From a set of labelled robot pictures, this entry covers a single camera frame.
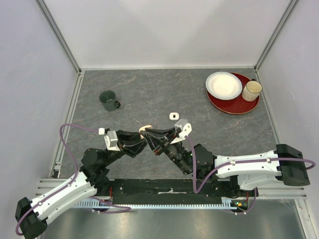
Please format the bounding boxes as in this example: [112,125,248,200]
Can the aluminium frame rails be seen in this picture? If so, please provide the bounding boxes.
[32,0,319,239]

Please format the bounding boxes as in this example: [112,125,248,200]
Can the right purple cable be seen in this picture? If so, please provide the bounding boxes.
[185,135,317,216]

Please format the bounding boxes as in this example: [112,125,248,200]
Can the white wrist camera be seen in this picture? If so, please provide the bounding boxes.
[98,127,120,151]
[174,119,192,140]

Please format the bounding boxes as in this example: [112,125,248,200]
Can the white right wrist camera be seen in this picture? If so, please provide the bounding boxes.
[174,119,192,140]

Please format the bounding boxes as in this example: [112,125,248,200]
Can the dark green mug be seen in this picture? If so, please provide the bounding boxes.
[99,90,121,112]

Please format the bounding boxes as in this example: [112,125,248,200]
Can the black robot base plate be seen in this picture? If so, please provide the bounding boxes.
[97,179,259,206]

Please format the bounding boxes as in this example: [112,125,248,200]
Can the white earbud charging case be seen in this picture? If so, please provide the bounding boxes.
[169,113,179,121]

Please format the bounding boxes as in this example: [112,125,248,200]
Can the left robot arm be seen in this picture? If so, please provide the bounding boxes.
[15,128,147,239]

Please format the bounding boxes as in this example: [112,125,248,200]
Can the white plate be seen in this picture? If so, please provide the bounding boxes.
[205,72,242,100]

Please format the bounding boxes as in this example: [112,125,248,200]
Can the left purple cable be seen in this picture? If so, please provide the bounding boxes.
[15,123,133,236]

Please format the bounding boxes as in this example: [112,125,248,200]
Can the beige patterned cup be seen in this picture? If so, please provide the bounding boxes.
[242,80,263,102]

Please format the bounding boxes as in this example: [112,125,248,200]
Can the red round tray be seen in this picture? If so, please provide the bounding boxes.
[207,73,260,115]

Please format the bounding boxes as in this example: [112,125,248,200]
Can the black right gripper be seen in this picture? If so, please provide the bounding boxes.
[141,127,192,176]

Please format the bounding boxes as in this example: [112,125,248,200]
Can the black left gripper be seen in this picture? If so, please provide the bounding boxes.
[102,128,147,167]

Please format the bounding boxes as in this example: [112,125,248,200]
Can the beige earbud charging case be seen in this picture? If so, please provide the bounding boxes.
[139,125,153,139]

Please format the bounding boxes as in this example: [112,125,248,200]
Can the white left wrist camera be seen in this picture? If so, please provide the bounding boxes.
[98,127,120,151]

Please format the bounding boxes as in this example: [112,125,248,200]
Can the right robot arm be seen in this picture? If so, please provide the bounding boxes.
[140,126,315,196]

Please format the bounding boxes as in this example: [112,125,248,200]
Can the purple cable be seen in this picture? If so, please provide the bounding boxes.
[15,123,133,236]
[185,135,317,216]

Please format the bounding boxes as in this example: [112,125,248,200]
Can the light blue cable duct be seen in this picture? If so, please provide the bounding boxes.
[72,198,237,210]

